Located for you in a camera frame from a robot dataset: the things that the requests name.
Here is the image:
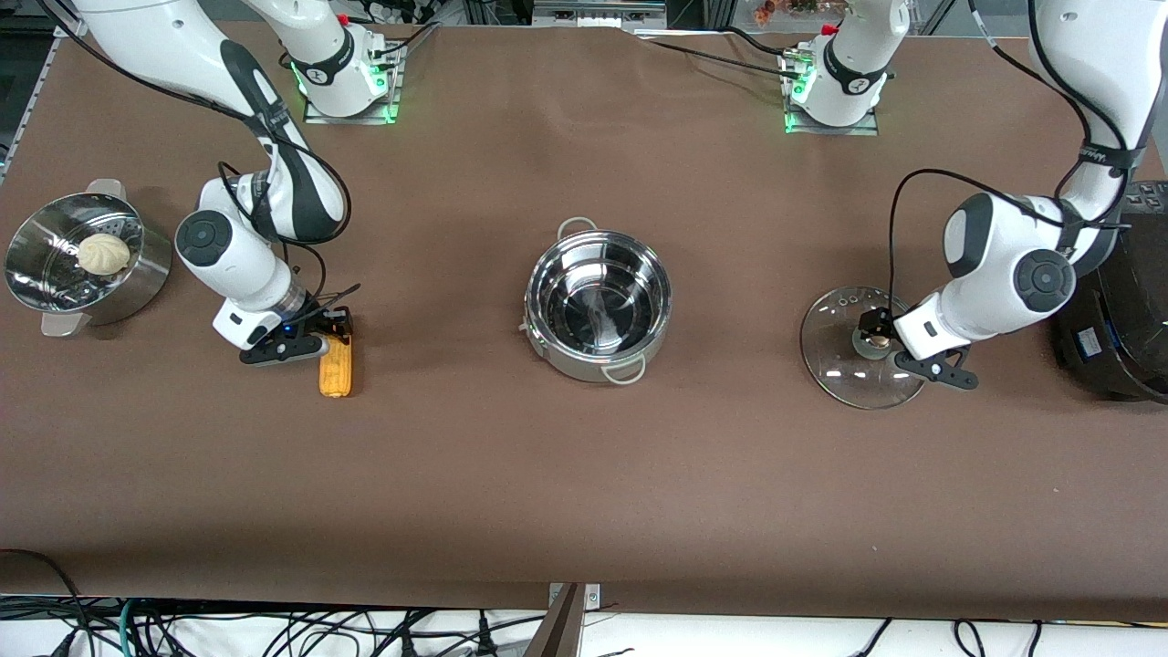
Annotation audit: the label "yellow corn cob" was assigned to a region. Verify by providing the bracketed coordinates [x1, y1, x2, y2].
[318, 333, 353, 399]

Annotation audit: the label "glass pot lid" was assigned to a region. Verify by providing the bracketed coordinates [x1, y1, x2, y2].
[800, 286, 932, 410]

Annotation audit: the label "steel steamer pot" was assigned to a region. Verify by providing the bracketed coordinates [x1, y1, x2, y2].
[5, 179, 174, 339]

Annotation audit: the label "white steamed bun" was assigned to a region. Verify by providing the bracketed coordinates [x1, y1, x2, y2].
[76, 233, 131, 276]

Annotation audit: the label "black round appliance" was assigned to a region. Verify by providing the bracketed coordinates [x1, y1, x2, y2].
[1049, 214, 1168, 404]

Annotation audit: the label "black power strip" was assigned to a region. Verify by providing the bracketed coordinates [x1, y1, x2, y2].
[1122, 181, 1168, 216]

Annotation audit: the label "dark diagonal bar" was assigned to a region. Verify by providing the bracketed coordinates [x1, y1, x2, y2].
[522, 584, 586, 657]

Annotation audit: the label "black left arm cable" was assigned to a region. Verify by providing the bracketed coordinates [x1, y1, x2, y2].
[887, 0, 1152, 316]

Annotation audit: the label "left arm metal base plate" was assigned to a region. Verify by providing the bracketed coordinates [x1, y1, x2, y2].
[783, 50, 881, 136]

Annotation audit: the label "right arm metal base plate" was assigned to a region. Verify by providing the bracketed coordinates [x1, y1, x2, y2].
[304, 41, 404, 126]

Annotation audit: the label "steel pot with pale handles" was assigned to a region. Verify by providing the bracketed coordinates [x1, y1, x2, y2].
[523, 216, 673, 386]

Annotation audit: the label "black base connector cable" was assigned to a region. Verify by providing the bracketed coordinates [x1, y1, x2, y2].
[372, 23, 441, 67]

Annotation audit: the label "short black table cable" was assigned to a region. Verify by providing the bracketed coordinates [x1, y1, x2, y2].
[716, 26, 808, 60]

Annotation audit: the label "long black table cable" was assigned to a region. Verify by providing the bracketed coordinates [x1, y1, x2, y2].
[639, 35, 808, 83]

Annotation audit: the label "tangled black floor cables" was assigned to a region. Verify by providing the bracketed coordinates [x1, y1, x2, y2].
[55, 602, 548, 657]

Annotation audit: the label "aluminium side rail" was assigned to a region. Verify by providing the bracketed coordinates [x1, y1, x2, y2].
[0, 14, 89, 183]

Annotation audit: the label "black curved floor cable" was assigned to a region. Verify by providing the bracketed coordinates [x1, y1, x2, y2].
[0, 548, 89, 657]

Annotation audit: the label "metal table bracket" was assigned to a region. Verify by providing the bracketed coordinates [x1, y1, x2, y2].
[547, 582, 602, 612]

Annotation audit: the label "aluminium frame crossbar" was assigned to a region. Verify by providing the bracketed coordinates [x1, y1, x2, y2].
[532, 0, 668, 28]

